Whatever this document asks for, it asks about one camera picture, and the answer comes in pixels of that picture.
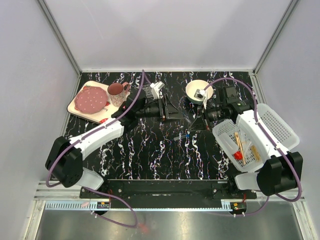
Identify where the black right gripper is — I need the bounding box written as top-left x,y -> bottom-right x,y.
188,102 -> 227,132

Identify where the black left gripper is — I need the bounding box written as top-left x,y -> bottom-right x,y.
136,94 -> 186,124

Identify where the blue cap tube horizontal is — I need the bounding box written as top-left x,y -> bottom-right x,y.
173,134 -> 190,141

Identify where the wooden test tube clamp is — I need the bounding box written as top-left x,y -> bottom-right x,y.
234,132 -> 246,165

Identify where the white wash bottle red cap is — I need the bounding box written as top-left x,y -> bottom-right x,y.
220,132 -> 243,160

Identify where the blue cap tube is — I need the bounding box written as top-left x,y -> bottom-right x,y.
179,108 -> 192,124

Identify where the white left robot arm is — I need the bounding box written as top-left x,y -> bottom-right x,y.
45,95 -> 184,198

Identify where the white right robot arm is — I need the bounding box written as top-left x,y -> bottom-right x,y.
185,80 -> 303,199

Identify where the cream green bowl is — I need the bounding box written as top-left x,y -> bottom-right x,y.
185,79 -> 209,105

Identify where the clear test tube rack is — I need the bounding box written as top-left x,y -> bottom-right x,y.
142,83 -> 156,100

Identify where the pink floral mug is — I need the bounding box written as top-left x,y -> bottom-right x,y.
107,82 -> 131,107

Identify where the pink dotted plate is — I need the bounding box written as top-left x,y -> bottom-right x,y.
74,86 -> 108,114

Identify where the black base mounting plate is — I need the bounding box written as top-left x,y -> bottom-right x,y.
79,178 -> 248,208

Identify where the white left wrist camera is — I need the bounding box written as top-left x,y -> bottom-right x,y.
150,81 -> 165,100

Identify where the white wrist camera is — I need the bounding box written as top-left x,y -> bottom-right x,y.
194,89 -> 208,109
150,81 -> 165,100

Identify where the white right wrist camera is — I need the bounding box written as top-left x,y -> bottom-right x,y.
194,89 -> 208,109

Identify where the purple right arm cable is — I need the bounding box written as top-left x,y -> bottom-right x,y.
203,77 -> 302,217

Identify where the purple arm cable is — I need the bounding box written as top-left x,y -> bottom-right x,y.
46,69 -> 156,228
203,77 -> 302,217

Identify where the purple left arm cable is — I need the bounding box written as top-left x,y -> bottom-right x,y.
46,69 -> 156,228

